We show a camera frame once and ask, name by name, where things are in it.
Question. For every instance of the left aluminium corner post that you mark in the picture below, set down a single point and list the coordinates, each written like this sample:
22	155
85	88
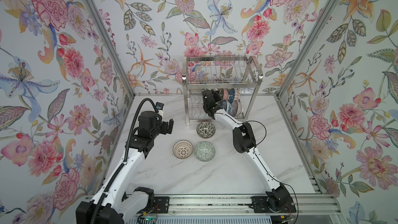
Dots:
107	41

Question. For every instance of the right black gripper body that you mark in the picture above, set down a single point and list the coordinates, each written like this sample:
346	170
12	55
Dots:
217	99

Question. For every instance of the purple striped bowl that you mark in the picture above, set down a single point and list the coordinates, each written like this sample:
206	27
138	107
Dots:
237	108

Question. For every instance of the steel two-tier dish rack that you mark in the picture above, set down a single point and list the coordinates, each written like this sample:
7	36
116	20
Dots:
244	74

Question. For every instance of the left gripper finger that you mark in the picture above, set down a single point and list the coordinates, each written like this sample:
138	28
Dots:
170	126
164	128

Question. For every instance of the light blue floral bowl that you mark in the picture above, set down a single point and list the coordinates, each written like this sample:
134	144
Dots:
229	108

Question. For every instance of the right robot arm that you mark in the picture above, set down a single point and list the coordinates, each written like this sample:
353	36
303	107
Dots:
280	196

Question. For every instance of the blue triangle pattern bowl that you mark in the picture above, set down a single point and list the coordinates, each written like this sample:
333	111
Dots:
231	95

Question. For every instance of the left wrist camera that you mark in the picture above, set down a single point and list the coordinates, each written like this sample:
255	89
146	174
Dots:
160	108

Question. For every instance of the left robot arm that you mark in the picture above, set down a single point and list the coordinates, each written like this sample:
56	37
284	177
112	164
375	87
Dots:
121	177

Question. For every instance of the aluminium corner post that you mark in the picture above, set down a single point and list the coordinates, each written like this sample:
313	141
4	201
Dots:
107	41
313	35

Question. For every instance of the right aluminium corner post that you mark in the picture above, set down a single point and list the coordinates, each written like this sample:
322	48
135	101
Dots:
313	35

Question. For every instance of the white lattice bowl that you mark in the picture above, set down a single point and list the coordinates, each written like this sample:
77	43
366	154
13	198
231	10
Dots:
182	149

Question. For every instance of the pale green pattern bowl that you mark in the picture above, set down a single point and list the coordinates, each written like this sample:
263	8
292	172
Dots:
204	151

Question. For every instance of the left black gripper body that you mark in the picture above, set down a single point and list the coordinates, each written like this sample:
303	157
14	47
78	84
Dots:
154	133

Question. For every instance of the dark navy petal bowl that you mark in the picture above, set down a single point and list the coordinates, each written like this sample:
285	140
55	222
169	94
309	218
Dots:
225	105

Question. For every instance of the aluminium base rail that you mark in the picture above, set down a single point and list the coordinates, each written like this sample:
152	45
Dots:
309	204

